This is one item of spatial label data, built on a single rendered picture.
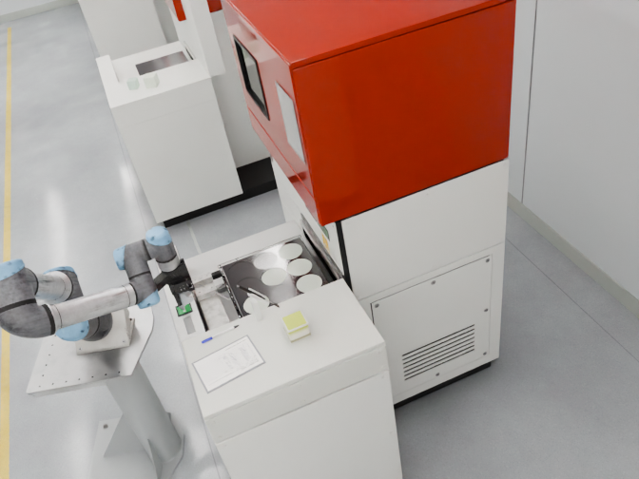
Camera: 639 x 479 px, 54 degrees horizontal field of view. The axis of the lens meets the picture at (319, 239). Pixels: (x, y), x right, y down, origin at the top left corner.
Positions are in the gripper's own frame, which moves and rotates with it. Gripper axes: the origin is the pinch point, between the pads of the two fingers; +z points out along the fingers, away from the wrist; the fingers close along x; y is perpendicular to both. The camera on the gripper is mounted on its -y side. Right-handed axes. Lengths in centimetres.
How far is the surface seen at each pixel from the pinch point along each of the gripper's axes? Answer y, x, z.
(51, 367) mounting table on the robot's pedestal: -53, 12, 16
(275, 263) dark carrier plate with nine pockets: 39.9, 12.9, 7.7
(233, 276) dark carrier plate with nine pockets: 22.6, 14.9, 7.7
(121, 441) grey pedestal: -50, 24, 86
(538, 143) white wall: 207, 65, 40
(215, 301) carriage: 12.4, 6.7, 9.6
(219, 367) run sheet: 5.7, -33.5, 0.8
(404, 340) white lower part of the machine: 80, -16, 49
